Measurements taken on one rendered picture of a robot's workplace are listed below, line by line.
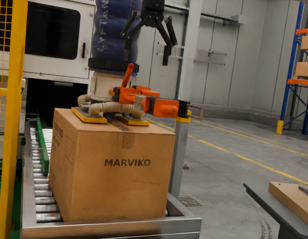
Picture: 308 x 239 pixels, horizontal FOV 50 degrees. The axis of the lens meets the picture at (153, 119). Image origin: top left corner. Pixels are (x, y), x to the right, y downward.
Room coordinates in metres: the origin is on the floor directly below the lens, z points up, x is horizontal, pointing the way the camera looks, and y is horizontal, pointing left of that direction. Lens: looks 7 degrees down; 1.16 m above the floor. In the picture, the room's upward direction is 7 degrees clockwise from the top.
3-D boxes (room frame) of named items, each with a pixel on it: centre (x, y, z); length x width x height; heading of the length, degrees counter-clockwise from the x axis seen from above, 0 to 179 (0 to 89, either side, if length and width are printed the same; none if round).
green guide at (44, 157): (2.51, 0.90, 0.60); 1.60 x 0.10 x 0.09; 22
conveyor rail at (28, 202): (2.15, 0.82, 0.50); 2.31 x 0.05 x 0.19; 22
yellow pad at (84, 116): (1.48, 0.30, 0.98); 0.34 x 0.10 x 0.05; 23
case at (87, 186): (1.51, 0.21, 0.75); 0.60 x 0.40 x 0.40; 26
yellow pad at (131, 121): (1.55, 0.13, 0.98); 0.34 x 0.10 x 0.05; 23
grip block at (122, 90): (1.29, 0.12, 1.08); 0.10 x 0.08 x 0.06; 113
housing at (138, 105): (1.09, 0.03, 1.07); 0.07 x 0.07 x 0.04; 23
